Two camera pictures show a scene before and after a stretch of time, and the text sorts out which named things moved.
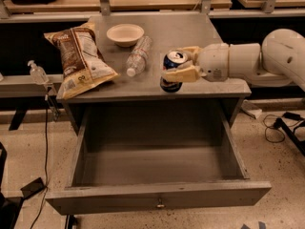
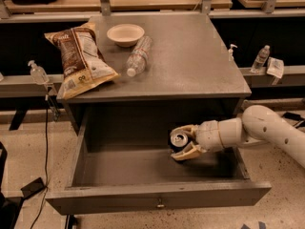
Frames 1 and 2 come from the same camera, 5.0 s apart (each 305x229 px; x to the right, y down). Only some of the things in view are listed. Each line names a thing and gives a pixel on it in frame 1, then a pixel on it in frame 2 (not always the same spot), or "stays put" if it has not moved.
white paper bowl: [125, 34] stays put
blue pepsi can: [172, 60] to [177, 142]
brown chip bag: [84, 64] stays put
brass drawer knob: [160, 205] stays put
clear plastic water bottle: [137, 59] stays put
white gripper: [213, 62] to [208, 135]
